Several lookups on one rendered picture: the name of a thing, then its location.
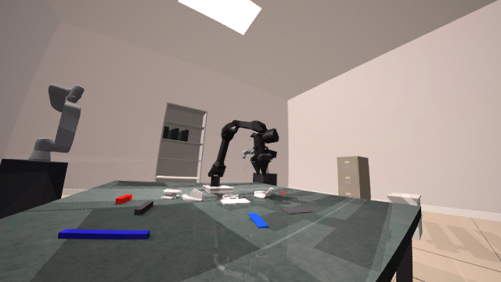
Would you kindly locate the small red block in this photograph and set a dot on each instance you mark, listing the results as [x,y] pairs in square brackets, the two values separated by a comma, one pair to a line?
[123,199]

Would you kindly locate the blue flat bar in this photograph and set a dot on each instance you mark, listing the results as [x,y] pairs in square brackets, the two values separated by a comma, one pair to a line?
[104,234]

